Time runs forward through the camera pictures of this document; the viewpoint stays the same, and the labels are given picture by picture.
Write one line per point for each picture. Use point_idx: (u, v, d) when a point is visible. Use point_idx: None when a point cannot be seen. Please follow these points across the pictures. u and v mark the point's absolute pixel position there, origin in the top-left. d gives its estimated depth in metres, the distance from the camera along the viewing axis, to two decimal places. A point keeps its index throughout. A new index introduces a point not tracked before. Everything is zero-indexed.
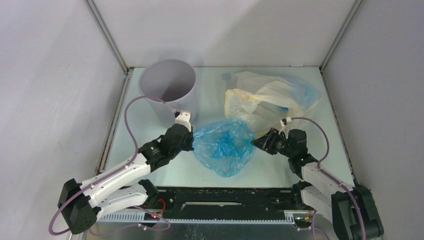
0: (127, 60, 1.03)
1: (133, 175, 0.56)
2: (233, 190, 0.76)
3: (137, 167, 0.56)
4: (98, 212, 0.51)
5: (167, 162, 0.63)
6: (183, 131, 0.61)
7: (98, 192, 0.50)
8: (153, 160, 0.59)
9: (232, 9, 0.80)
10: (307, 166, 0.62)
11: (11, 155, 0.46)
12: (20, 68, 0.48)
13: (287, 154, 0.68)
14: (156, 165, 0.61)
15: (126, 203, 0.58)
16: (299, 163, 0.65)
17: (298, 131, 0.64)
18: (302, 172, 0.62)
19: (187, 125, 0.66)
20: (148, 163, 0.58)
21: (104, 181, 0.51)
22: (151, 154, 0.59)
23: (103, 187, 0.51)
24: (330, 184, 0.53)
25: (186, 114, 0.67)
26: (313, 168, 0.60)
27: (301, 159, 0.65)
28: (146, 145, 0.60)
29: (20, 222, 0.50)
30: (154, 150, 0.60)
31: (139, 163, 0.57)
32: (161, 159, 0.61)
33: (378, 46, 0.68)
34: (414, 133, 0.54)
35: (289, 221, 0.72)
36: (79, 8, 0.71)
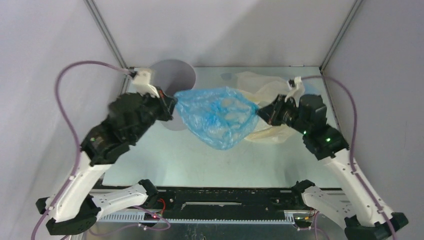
0: (127, 60, 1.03)
1: (89, 179, 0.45)
2: (233, 190, 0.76)
3: (83, 173, 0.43)
4: (98, 212, 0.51)
5: (127, 150, 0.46)
6: (131, 104, 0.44)
7: (61, 211, 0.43)
8: (99, 154, 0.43)
9: (232, 9, 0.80)
10: (337, 160, 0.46)
11: (10, 155, 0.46)
12: (19, 68, 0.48)
13: (298, 128, 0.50)
14: (108, 158, 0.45)
15: (128, 202, 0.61)
16: (321, 142, 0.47)
17: (313, 98, 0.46)
18: (325, 162, 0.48)
19: (151, 86, 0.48)
20: (92, 164, 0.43)
21: (61, 198, 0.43)
22: (94, 146, 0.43)
23: (62, 205, 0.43)
24: (367, 204, 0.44)
25: (145, 73, 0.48)
26: (347, 168, 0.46)
27: (327, 137, 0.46)
28: (87, 137, 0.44)
29: (18, 223, 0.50)
30: (98, 140, 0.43)
31: (84, 168, 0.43)
32: (112, 149, 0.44)
33: (378, 46, 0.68)
34: (414, 133, 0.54)
35: (289, 221, 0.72)
36: (79, 8, 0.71)
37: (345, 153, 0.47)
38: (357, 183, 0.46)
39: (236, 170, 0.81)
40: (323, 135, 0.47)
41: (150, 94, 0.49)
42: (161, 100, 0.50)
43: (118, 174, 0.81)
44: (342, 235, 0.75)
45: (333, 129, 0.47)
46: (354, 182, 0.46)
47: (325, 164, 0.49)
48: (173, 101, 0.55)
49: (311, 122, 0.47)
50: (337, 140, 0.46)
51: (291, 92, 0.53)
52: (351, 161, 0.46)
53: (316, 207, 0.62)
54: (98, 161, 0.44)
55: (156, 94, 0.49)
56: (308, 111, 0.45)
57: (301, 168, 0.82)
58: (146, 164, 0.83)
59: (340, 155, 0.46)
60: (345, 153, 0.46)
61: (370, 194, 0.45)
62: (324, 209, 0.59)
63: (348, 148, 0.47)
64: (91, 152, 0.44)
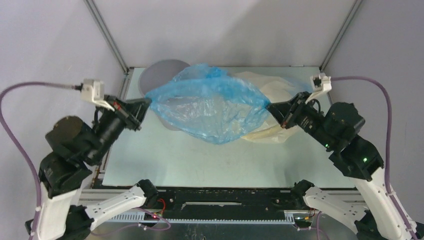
0: (127, 59, 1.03)
1: (57, 208, 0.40)
2: (233, 190, 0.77)
3: (47, 204, 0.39)
4: (91, 224, 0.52)
5: (89, 174, 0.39)
6: (73, 129, 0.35)
7: (43, 235, 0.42)
8: (52, 186, 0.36)
9: (232, 8, 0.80)
10: (373, 182, 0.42)
11: (10, 155, 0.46)
12: (20, 67, 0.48)
13: (321, 140, 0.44)
14: (66, 187, 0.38)
15: (124, 207, 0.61)
16: (357, 161, 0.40)
17: (350, 110, 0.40)
18: (356, 181, 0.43)
19: (101, 102, 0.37)
20: (50, 196, 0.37)
21: (38, 224, 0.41)
22: (47, 178, 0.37)
23: (41, 231, 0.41)
24: (398, 225, 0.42)
25: (87, 86, 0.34)
26: (382, 190, 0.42)
27: (363, 156, 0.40)
28: (40, 168, 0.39)
29: (18, 223, 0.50)
30: (48, 171, 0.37)
31: (45, 199, 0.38)
32: (66, 180, 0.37)
33: (378, 46, 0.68)
34: (414, 132, 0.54)
35: (289, 221, 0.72)
36: (79, 7, 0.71)
37: (381, 173, 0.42)
38: (388, 203, 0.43)
39: (236, 170, 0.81)
40: (357, 153, 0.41)
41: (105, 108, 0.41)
42: (121, 112, 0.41)
43: (118, 174, 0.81)
44: (343, 235, 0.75)
45: (366, 142, 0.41)
46: (387, 203, 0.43)
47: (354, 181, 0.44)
48: (145, 103, 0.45)
49: (344, 138, 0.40)
50: (372, 157, 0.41)
51: (314, 93, 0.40)
52: (385, 181, 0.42)
53: (320, 209, 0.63)
54: (57, 193, 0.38)
55: (110, 107, 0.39)
56: (343, 127, 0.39)
57: (301, 168, 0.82)
58: (146, 164, 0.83)
59: (376, 176, 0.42)
60: (380, 172, 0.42)
61: (401, 215, 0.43)
62: (329, 211, 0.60)
63: (382, 166, 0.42)
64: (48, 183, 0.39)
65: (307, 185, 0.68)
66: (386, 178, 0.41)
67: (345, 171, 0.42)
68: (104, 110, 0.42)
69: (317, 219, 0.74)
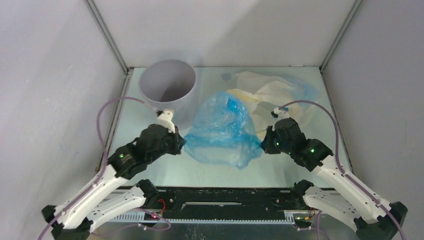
0: (127, 60, 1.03)
1: (108, 188, 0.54)
2: (233, 190, 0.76)
3: (106, 182, 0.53)
4: (91, 226, 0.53)
5: (144, 169, 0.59)
6: (159, 132, 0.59)
7: (72, 217, 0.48)
8: (124, 168, 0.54)
9: (232, 9, 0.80)
10: (325, 167, 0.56)
11: (12, 155, 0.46)
12: (20, 67, 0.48)
13: (286, 150, 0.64)
14: (130, 173, 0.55)
15: (124, 208, 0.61)
16: (307, 154, 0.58)
17: (291, 121, 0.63)
18: (316, 171, 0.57)
19: (170, 123, 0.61)
20: (117, 175, 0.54)
21: (75, 204, 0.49)
22: (121, 162, 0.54)
23: (75, 211, 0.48)
24: (365, 201, 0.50)
25: (169, 113, 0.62)
26: (337, 172, 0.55)
27: (310, 149, 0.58)
28: (116, 153, 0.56)
29: (21, 223, 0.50)
30: (125, 157, 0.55)
31: (108, 178, 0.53)
32: (136, 166, 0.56)
33: (379, 46, 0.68)
34: (415, 133, 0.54)
35: (289, 221, 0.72)
36: (79, 7, 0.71)
37: (331, 159, 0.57)
38: (350, 185, 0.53)
39: (236, 171, 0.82)
40: (308, 148, 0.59)
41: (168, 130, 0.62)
42: (177, 136, 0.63)
43: None
44: (342, 234, 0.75)
45: (316, 142, 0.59)
46: (346, 183, 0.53)
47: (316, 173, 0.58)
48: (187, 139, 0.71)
49: (292, 140, 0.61)
50: (321, 151, 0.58)
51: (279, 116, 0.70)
52: (338, 165, 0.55)
53: (321, 208, 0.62)
54: (123, 175, 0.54)
55: (172, 130, 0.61)
56: (296, 134, 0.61)
57: (301, 168, 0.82)
58: (146, 164, 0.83)
59: (327, 163, 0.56)
60: (331, 159, 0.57)
61: (367, 193, 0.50)
62: (331, 210, 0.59)
63: (332, 155, 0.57)
64: (117, 166, 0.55)
65: (307, 185, 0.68)
66: (336, 162, 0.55)
67: (304, 164, 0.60)
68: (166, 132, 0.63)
69: (317, 219, 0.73)
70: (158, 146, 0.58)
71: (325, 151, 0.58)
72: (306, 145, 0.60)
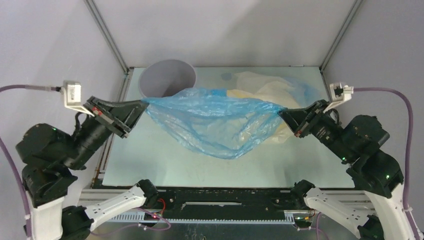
0: (127, 60, 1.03)
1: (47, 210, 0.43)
2: (233, 190, 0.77)
3: (36, 211, 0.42)
4: (91, 224, 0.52)
5: (73, 180, 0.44)
6: (41, 138, 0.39)
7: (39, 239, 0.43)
8: (34, 195, 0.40)
9: (232, 8, 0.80)
10: (393, 200, 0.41)
11: (10, 155, 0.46)
12: (20, 67, 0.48)
13: (342, 152, 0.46)
14: (53, 194, 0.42)
15: (126, 207, 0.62)
16: (379, 178, 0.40)
17: (367, 120, 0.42)
18: (379, 197, 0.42)
19: (76, 107, 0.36)
20: (36, 205, 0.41)
21: (33, 230, 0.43)
22: (28, 188, 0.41)
23: (37, 236, 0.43)
24: (408, 237, 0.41)
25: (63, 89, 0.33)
26: (399, 207, 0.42)
27: (386, 175, 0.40)
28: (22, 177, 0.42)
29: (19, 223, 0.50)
30: (29, 182, 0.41)
31: (34, 207, 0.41)
32: (50, 187, 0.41)
33: (378, 46, 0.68)
34: None
35: (289, 221, 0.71)
36: (79, 7, 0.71)
37: (400, 190, 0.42)
38: (402, 217, 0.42)
39: (236, 170, 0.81)
40: (381, 169, 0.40)
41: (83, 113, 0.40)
42: (104, 119, 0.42)
43: (118, 175, 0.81)
44: (343, 234, 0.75)
45: (384, 156, 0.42)
46: (401, 217, 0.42)
47: (375, 197, 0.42)
48: (139, 107, 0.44)
49: (366, 152, 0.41)
50: (393, 176, 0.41)
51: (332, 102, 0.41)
52: (404, 199, 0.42)
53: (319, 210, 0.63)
54: (41, 201, 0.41)
55: (86, 113, 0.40)
56: (362, 142, 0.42)
57: (301, 168, 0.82)
58: (146, 164, 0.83)
59: (396, 193, 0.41)
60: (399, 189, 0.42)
61: (414, 229, 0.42)
62: (331, 212, 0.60)
63: (401, 184, 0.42)
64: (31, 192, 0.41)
65: (308, 186, 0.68)
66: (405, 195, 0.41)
67: (368, 187, 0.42)
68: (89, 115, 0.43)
69: (317, 219, 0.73)
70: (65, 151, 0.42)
71: (395, 179, 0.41)
72: (375, 160, 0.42)
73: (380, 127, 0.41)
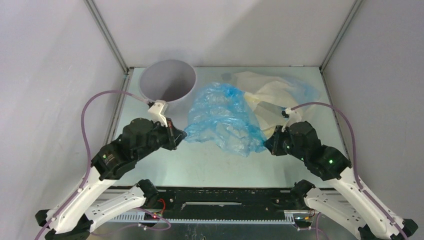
0: (127, 60, 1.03)
1: (92, 193, 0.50)
2: (233, 190, 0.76)
3: (92, 186, 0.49)
4: (91, 226, 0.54)
5: (133, 167, 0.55)
6: (143, 129, 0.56)
7: (62, 222, 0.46)
8: (109, 169, 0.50)
9: (232, 8, 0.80)
10: (343, 180, 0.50)
11: (11, 155, 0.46)
12: (20, 68, 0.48)
13: (299, 155, 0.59)
14: (116, 174, 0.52)
15: (124, 208, 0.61)
16: (323, 164, 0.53)
17: (301, 125, 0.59)
18: (332, 182, 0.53)
19: (162, 116, 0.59)
20: (101, 178, 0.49)
21: (66, 209, 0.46)
22: (105, 163, 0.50)
23: (65, 217, 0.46)
24: (380, 219, 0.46)
25: (159, 104, 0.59)
26: (354, 187, 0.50)
27: (329, 160, 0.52)
28: (98, 154, 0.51)
29: (20, 224, 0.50)
30: (109, 157, 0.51)
31: (93, 181, 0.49)
32: (121, 166, 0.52)
33: (379, 46, 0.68)
34: (416, 132, 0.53)
35: (289, 221, 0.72)
36: (79, 7, 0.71)
37: (349, 172, 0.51)
38: (363, 197, 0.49)
39: (236, 170, 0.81)
40: (324, 157, 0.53)
41: (161, 123, 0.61)
42: (170, 131, 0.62)
43: None
44: (343, 234, 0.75)
45: (333, 150, 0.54)
46: (362, 198, 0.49)
47: (331, 184, 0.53)
48: (182, 135, 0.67)
49: (306, 147, 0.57)
50: (339, 161, 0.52)
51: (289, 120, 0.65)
52: (357, 179, 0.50)
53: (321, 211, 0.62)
54: (108, 176, 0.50)
55: (165, 123, 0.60)
56: (301, 138, 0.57)
57: (301, 168, 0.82)
58: (146, 164, 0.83)
59: (345, 175, 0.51)
60: (348, 172, 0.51)
61: (381, 209, 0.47)
62: (332, 214, 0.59)
63: (350, 167, 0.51)
64: (101, 168, 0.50)
65: (308, 186, 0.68)
66: (355, 175, 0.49)
67: (319, 175, 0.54)
68: (159, 125, 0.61)
69: (317, 219, 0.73)
70: (144, 140, 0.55)
71: (342, 164, 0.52)
72: (321, 153, 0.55)
73: (307, 126, 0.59)
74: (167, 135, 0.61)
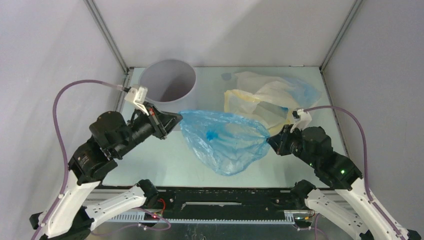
0: (127, 60, 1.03)
1: (77, 196, 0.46)
2: (233, 190, 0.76)
3: (72, 191, 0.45)
4: (91, 224, 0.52)
5: (115, 166, 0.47)
6: (114, 123, 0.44)
7: (52, 228, 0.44)
8: (86, 173, 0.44)
9: (232, 8, 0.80)
10: (353, 191, 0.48)
11: (10, 154, 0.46)
12: (20, 68, 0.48)
13: (307, 160, 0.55)
14: (96, 176, 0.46)
15: (124, 207, 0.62)
16: (334, 174, 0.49)
17: (315, 131, 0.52)
18: (341, 191, 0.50)
19: (139, 104, 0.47)
20: (79, 183, 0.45)
21: (51, 216, 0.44)
22: (81, 166, 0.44)
23: (53, 222, 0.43)
24: (386, 230, 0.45)
25: (134, 90, 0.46)
26: (364, 198, 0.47)
27: (341, 170, 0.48)
28: (74, 156, 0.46)
29: (18, 223, 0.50)
30: (83, 160, 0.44)
31: (73, 186, 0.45)
32: (99, 168, 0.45)
33: (379, 46, 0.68)
34: (416, 132, 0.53)
35: (289, 221, 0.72)
36: (79, 7, 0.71)
37: (360, 183, 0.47)
38: (372, 209, 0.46)
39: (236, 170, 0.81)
40: (335, 166, 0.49)
41: (141, 112, 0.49)
42: (154, 119, 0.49)
43: (117, 175, 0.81)
44: (342, 234, 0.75)
45: (344, 158, 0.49)
46: (371, 210, 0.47)
47: (340, 192, 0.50)
48: (175, 118, 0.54)
49: (317, 154, 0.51)
50: (350, 171, 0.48)
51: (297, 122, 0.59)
52: (368, 191, 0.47)
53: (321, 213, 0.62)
54: (86, 180, 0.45)
55: (145, 112, 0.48)
56: (313, 145, 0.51)
57: (301, 168, 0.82)
58: (145, 164, 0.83)
59: (355, 186, 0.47)
60: (359, 183, 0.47)
61: (389, 222, 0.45)
62: (333, 217, 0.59)
63: (361, 178, 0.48)
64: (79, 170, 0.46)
65: (308, 186, 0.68)
66: (366, 188, 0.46)
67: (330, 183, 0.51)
68: (140, 113, 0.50)
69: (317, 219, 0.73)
70: (119, 136, 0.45)
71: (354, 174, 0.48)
72: (332, 161, 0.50)
73: (322, 134, 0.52)
74: (151, 125, 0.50)
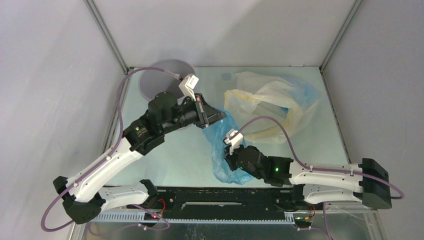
0: (127, 59, 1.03)
1: (121, 163, 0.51)
2: (233, 190, 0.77)
3: (121, 155, 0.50)
4: (103, 204, 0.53)
5: (162, 141, 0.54)
6: (169, 102, 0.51)
7: (84, 189, 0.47)
8: (141, 144, 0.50)
9: (232, 9, 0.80)
10: (294, 175, 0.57)
11: (12, 154, 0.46)
12: (20, 68, 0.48)
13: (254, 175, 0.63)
14: (146, 148, 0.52)
15: (130, 198, 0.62)
16: (277, 176, 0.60)
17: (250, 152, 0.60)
18: (293, 182, 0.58)
19: (189, 89, 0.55)
20: (132, 148, 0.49)
21: (87, 177, 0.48)
22: (137, 135, 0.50)
23: (87, 184, 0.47)
24: (342, 178, 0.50)
25: (191, 77, 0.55)
26: (305, 171, 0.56)
27: (276, 168, 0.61)
28: (131, 126, 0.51)
29: (18, 223, 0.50)
30: (140, 131, 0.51)
31: (123, 151, 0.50)
32: (152, 140, 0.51)
33: (378, 46, 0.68)
34: (417, 132, 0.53)
35: (289, 221, 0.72)
36: (79, 8, 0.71)
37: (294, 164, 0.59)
38: (319, 173, 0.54)
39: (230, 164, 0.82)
40: (273, 169, 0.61)
41: (190, 98, 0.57)
42: (199, 107, 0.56)
43: (117, 174, 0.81)
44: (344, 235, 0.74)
45: (277, 160, 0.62)
46: (317, 174, 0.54)
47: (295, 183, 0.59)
48: (219, 115, 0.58)
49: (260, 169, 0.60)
50: (283, 167, 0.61)
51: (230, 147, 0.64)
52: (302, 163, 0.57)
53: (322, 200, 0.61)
54: (138, 148, 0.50)
55: (193, 97, 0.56)
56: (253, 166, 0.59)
57: None
58: (145, 164, 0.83)
59: (293, 170, 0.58)
60: (293, 166, 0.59)
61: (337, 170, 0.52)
62: (329, 196, 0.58)
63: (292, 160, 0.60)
64: (132, 140, 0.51)
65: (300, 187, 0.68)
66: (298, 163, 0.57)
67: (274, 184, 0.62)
68: (188, 100, 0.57)
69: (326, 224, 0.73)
70: (170, 115, 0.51)
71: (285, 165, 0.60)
72: (272, 166, 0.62)
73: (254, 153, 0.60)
74: (196, 112, 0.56)
